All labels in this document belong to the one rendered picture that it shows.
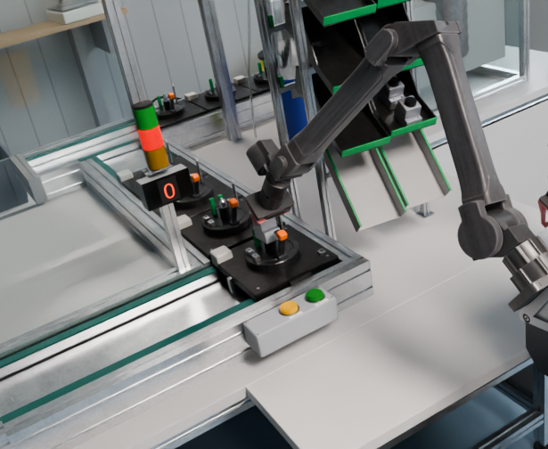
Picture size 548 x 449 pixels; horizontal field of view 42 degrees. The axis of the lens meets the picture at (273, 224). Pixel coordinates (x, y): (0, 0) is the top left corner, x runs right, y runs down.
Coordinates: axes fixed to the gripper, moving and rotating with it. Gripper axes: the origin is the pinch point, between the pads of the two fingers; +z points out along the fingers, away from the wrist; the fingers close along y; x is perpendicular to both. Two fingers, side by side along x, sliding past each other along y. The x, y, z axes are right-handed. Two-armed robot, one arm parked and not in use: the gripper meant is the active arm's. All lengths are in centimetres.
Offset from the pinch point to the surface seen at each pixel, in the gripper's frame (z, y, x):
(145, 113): -19.2, 19.9, -26.8
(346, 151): -15.1, -21.0, -1.7
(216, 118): 84, -41, -82
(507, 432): 54, -56, 75
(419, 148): -2.1, -48.8, -0.7
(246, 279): 5.3, 9.9, 10.9
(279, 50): 36, -53, -70
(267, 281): 2.2, 6.6, 14.7
